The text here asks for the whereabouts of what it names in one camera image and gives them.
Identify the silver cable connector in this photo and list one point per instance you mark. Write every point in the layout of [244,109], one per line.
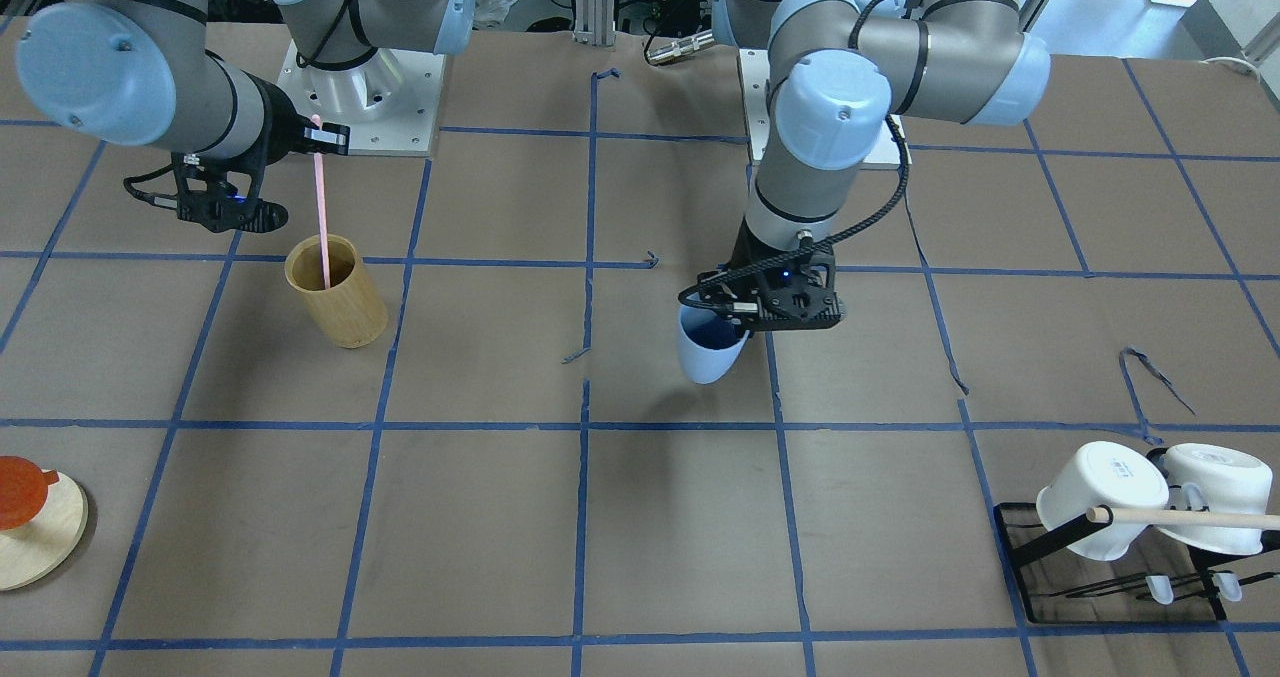
[679,48]

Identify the orange round lid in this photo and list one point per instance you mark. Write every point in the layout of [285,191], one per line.
[25,487]

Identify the light blue cup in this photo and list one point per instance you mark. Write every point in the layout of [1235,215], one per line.
[708,344]

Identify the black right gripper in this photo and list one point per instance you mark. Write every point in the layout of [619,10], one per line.
[279,123]

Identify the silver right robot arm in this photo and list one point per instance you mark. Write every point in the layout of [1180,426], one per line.
[226,88]

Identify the bamboo cup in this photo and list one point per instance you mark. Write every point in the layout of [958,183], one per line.
[348,309]

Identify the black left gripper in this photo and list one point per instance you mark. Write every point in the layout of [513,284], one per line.
[741,253]

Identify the wooden rack rod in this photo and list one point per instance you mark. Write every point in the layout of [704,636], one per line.
[1104,515]

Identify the black mug rack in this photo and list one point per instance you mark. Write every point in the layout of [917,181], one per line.
[1082,573]

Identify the round wooden board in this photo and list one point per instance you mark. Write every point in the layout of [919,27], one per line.
[32,551]

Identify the white mug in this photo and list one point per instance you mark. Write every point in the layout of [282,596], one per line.
[1229,481]
[1101,473]

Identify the pink chopstick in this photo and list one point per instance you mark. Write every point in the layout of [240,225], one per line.
[322,223]

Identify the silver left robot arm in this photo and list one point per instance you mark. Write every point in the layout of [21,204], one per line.
[835,162]

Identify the black power adapter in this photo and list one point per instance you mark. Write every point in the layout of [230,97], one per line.
[674,17]

